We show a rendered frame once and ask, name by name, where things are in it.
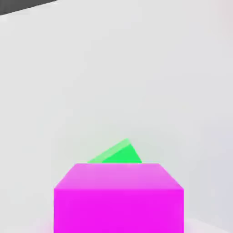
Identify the small magenta cube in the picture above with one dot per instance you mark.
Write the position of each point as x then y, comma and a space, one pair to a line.
118, 203

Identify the small green cube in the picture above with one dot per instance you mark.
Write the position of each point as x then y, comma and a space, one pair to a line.
121, 155

